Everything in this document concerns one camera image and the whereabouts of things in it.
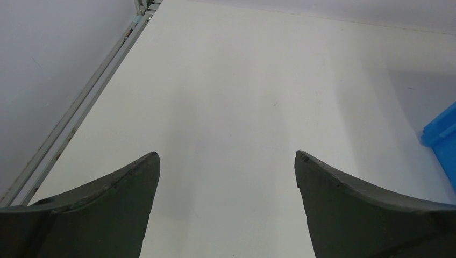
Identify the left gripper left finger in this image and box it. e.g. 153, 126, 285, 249
1, 152, 160, 257

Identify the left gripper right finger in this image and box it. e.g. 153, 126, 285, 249
294, 150, 455, 257

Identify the blue plastic bin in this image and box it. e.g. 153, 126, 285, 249
421, 103, 455, 189

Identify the aluminium frame profile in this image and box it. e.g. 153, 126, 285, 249
1, 1, 160, 207

